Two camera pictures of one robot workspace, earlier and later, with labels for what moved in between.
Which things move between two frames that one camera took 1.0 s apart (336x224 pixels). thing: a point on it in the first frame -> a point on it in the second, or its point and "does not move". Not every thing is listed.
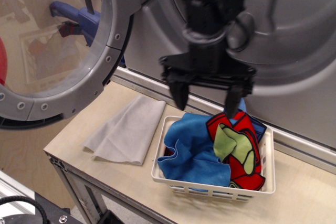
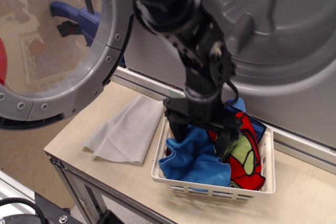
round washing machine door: x=62 y=36 does not move
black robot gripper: x=207 y=64 -> x=208 y=112
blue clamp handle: x=88 y=22 does not move
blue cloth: x=193 y=159 does not move
